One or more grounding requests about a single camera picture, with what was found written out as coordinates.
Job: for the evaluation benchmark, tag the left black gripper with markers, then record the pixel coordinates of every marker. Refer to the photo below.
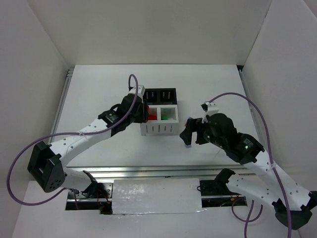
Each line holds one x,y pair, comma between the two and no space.
143,112

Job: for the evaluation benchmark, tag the white container pair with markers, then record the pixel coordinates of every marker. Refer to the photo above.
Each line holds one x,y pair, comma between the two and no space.
162,127

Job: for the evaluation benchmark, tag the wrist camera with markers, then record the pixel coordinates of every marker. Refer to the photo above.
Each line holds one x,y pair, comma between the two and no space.
139,91
210,108

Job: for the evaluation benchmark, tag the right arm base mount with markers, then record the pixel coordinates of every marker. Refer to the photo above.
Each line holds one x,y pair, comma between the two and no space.
216,194

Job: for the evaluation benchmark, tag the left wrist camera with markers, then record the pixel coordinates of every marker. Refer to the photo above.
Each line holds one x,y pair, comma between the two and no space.
139,91

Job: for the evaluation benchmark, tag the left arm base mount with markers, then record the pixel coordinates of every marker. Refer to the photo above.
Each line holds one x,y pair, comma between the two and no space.
96,190

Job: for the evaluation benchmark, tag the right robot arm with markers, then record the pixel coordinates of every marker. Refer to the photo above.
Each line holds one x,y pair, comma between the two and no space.
281,193

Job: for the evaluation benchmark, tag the red ridged lego brick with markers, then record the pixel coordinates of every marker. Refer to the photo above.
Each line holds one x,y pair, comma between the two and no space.
152,114

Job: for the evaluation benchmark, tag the aluminium rail frame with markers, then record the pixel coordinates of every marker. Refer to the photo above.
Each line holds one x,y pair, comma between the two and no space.
93,89

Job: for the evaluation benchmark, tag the white foam cover panel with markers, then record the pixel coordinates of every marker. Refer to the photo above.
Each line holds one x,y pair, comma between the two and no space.
156,196

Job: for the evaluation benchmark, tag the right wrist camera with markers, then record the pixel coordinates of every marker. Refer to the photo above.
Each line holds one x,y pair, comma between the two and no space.
210,108

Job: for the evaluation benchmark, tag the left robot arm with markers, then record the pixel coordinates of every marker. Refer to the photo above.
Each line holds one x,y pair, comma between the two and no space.
48,162

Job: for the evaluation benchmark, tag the black container pair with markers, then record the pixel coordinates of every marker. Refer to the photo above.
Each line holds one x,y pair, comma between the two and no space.
160,96

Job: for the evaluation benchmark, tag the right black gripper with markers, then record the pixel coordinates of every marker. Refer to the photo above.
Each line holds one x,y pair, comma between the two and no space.
195,127

